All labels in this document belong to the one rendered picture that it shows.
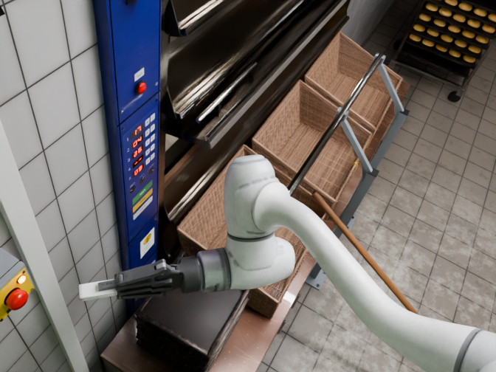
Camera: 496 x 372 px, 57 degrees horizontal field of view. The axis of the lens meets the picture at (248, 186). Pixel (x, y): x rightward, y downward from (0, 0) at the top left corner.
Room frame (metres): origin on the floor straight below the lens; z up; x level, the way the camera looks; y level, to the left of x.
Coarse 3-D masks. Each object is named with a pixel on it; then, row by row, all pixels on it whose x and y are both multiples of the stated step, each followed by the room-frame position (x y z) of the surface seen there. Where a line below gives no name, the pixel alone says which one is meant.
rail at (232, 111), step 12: (336, 0) 1.78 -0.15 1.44; (324, 12) 1.66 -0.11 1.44; (312, 24) 1.56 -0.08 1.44; (300, 36) 1.46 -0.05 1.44; (288, 48) 1.37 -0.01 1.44; (276, 60) 1.29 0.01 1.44; (264, 72) 1.21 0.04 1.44; (252, 96) 1.10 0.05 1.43; (240, 108) 1.02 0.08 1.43; (228, 120) 0.96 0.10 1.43; (216, 132) 0.90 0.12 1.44
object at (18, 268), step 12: (0, 252) 0.37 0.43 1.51; (0, 264) 0.35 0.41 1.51; (12, 264) 0.35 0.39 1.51; (24, 264) 0.36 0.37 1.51; (0, 276) 0.32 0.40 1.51; (12, 276) 0.33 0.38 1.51; (0, 288) 0.30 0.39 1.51; (12, 288) 0.32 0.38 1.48; (24, 288) 0.34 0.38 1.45; (0, 300) 0.29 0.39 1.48; (0, 312) 0.28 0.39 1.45
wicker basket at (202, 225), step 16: (224, 176) 1.27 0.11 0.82; (288, 176) 1.39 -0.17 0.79; (208, 192) 1.15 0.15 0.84; (304, 192) 1.35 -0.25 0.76; (192, 208) 1.04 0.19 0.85; (208, 208) 1.12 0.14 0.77; (320, 208) 1.33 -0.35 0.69; (192, 224) 1.01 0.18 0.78; (208, 224) 1.10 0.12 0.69; (224, 224) 1.18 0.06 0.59; (192, 240) 0.91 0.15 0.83; (208, 240) 1.07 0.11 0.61; (224, 240) 1.10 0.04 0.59; (288, 240) 1.19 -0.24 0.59; (304, 256) 1.04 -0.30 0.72; (256, 288) 0.83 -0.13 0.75; (272, 288) 0.93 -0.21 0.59; (256, 304) 0.82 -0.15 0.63; (272, 304) 0.81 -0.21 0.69
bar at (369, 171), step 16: (384, 80) 1.89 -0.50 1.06; (352, 96) 1.56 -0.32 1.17; (336, 112) 1.45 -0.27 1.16; (400, 112) 1.83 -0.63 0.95; (336, 128) 1.35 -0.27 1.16; (320, 144) 1.24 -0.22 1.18; (352, 144) 1.42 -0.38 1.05; (384, 144) 1.83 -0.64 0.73; (304, 176) 1.07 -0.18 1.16; (368, 176) 1.37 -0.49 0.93; (352, 208) 1.37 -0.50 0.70; (352, 224) 1.82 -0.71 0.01; (320, 272) 1.42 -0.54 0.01
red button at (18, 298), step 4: (12, 292) 0.31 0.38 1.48; (16, 292) 0.31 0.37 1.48; (20, 292) 0.32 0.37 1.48; (24, 292) 0.32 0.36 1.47; (12, 296) 0.31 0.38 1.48; (16, 296) 0.31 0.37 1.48; (20, 296) 0.31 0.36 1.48; (24, 296) 0.31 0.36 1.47; (28, 296) 0.32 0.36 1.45; (8, 300) 0.30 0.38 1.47; (12, 300) 0.30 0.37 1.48; (16, 300) 0.30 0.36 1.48; (20, 300) 0.30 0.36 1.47; (24, 300) 0.31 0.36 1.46; (8, 304) 0.29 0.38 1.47; (12, 304) 0.29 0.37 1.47; (16, 304) 0.30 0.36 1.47; (20, 304) 0.30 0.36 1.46; (24, 304) 0.31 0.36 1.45; (12, 308) 0.29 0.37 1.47; (16, 308) 0.29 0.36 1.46; (20, 308) 0.30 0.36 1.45
